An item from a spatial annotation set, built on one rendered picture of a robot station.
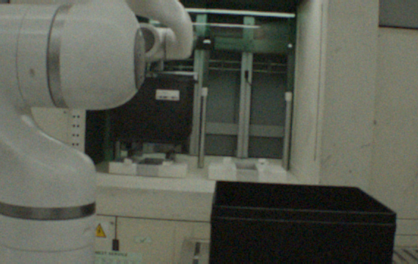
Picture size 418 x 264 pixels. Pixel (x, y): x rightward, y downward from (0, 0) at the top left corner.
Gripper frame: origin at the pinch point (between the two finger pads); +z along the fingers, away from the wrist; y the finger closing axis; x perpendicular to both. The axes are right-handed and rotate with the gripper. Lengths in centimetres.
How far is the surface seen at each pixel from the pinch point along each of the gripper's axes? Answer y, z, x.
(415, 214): 68, -30, -38
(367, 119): 53, -35, -15
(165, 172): 5.1, -10.3, -33.0
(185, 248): 13, -43, -45
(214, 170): 18.2, -10.3, -31.7
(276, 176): 34.9, -10.4, -32.4
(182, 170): 9.8, -10.3, -32.1
